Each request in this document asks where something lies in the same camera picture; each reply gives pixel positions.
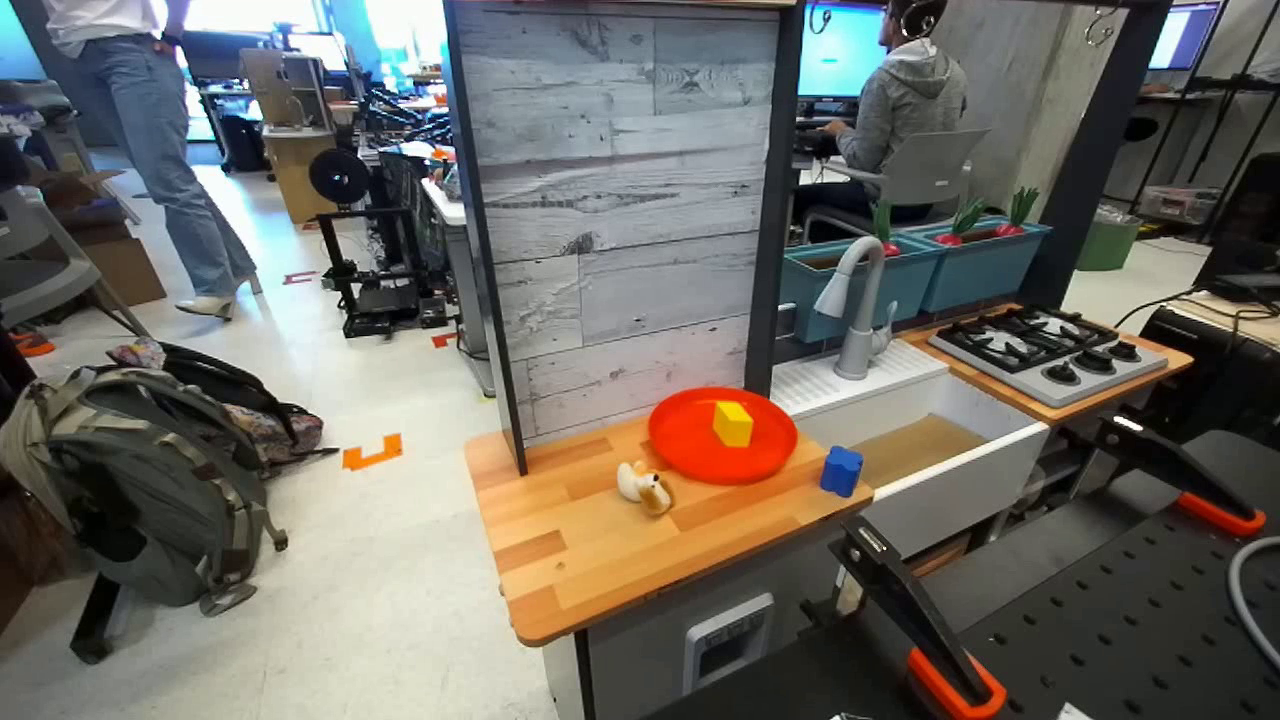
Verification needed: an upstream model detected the grey toy tap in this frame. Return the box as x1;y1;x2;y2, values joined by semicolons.
813;236;898;382

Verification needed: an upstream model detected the orange plate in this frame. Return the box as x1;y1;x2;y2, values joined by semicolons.
648;387;799;487

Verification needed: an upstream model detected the yellow block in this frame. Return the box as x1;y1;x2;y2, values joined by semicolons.
713;401;754;448

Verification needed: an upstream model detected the white and tan toy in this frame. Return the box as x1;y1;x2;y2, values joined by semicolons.
616;460;675;517

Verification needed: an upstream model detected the toy kitchen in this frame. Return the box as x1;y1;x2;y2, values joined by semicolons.
443;0;1196;720

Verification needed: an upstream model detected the teal planter box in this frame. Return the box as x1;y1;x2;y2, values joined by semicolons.
780;237;942;344
903;217;1053;314

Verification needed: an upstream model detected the blue block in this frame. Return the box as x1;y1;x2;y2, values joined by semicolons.
820;446;864;498

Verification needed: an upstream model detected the black 3D printer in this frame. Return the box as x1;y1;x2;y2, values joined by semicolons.
307;147;453;340

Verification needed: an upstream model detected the white toy sink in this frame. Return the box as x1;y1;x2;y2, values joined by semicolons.
770;339;1051;561

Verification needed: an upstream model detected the grey office chair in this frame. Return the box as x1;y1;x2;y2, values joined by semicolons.
800;127;992;244

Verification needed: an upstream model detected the monitor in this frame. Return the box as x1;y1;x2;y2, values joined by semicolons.
1147;0;1224;72
797;0;891;102

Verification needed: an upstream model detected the person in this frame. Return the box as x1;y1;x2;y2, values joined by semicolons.
40;0;264;322
797;0;969;244

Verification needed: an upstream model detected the black clamp with orange grip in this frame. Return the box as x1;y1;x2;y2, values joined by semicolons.
1072;414;1268;538
829;515;1009;720

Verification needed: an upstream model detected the grey toy stove top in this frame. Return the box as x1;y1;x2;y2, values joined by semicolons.
927;305;1170;409

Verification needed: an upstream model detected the black patterned backpack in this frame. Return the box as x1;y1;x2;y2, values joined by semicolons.
105;337;327;473

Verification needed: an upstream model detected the green bin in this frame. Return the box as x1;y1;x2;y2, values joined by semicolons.
1075;208;1144;273

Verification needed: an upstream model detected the grey backpack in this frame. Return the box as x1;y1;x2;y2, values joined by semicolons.
0;365;291;617

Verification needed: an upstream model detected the cardboard box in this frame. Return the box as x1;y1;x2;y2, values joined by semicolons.
28;168;169;307

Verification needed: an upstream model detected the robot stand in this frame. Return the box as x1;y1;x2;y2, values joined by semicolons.
640;430;1280;720

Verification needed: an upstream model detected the black cable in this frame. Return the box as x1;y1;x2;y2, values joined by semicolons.
1112;284;1280;332

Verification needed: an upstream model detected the black wire shelf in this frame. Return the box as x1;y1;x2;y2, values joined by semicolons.
1128;0;1280;243

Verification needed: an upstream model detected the grey cable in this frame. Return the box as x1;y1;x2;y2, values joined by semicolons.
1227;537;1280;671

